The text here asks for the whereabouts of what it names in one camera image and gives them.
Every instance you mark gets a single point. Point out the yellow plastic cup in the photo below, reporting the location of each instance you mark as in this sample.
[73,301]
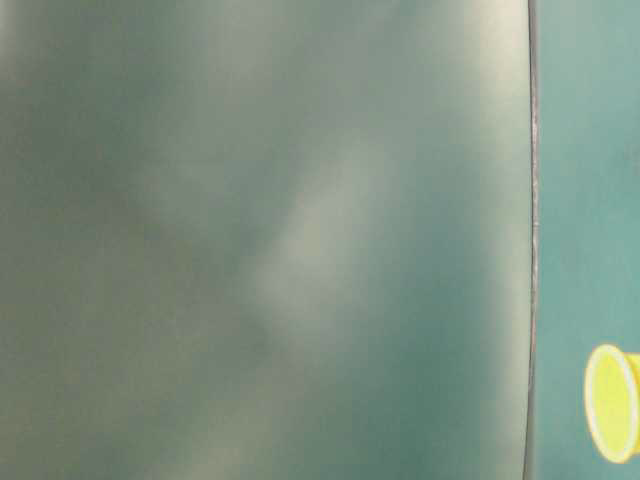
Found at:
[611,400]

